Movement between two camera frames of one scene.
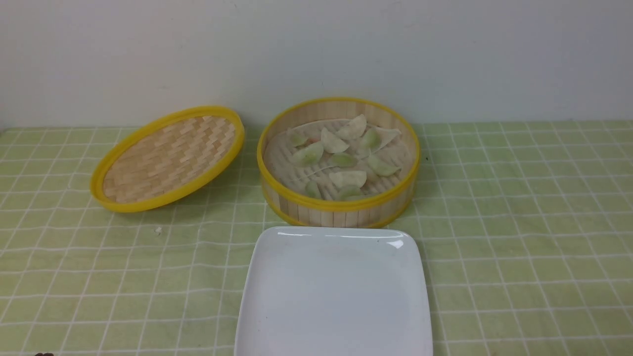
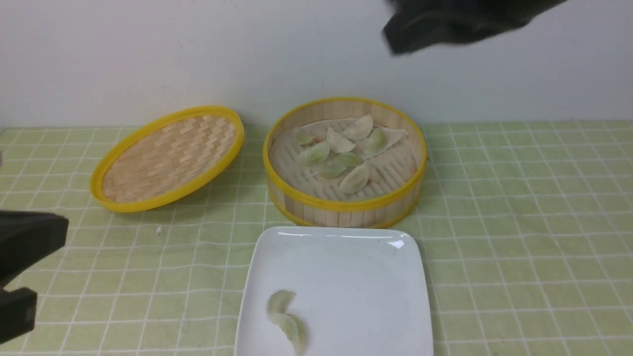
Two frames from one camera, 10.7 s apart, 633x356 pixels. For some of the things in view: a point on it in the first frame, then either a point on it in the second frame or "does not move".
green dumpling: [380, 168] → [294, 329]
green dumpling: [342, 159] does not move
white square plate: [332, 291] does not move
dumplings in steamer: [342, 159] does not move
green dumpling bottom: [350, 190] → [279, 301]
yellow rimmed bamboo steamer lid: [167, 159] does not move
